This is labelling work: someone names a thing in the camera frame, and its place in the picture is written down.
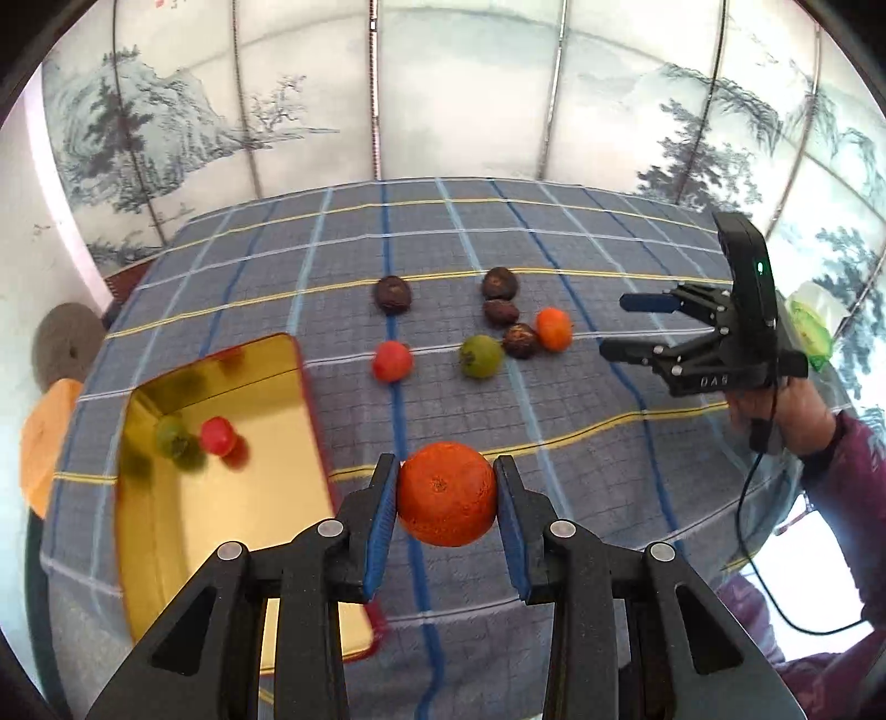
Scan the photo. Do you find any green tomato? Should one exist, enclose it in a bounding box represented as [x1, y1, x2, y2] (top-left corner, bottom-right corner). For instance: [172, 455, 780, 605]
[153, 414, 190, 459]

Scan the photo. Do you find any painted folding screen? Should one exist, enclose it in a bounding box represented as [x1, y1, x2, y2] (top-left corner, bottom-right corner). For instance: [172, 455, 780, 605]
[40, 2, 884, 409]

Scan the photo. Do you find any red tomato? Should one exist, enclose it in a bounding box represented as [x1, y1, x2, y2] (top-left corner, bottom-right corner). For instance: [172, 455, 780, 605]
[198, 415, 239, 457]
[371, 341, 413, 384]

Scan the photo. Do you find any orange mandarin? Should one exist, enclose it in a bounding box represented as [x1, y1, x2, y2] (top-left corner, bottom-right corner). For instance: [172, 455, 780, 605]
[396, 441, 497, 548]
[534, 307, 572, 352]

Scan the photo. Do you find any blue plaid tablecloth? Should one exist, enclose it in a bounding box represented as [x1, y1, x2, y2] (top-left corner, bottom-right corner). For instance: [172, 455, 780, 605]
[40, 178, 797, 714]

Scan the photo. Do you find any green kiwi-like fruit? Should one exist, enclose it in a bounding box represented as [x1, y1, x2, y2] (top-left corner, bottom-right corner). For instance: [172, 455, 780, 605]
[458, 335, 503, 379]

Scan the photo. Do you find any purple sleeved right forearm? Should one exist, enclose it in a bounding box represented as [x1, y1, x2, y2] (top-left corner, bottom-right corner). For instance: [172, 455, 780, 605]
[714, 408, 886, 720]

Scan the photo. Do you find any green plastic bag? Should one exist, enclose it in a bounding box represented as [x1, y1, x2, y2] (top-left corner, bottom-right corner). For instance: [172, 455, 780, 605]
[787, 282, 846, 372]

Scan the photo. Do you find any round stone millstone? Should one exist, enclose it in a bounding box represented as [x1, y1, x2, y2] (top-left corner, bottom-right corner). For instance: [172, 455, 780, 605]
[32, 303, 107, 392]

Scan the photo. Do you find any person's right hand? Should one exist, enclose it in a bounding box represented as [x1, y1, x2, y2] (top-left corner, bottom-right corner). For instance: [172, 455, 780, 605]
[725, 378, 837, 457]

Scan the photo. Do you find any gold toffee tin tray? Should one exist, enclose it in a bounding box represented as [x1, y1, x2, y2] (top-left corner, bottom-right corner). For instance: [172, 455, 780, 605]
[112, 331, 388, 678]

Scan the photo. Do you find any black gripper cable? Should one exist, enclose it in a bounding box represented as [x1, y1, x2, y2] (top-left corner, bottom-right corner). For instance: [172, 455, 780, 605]
[734, 324, 876, 638]

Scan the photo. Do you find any dark brown passion fruit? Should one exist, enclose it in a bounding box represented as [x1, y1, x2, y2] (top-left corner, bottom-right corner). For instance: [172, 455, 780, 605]
[482, 299, 519, 328]
[373, 275, 413, 316]
[502, 322, 540, 360]
[481, 267, 519, 300]

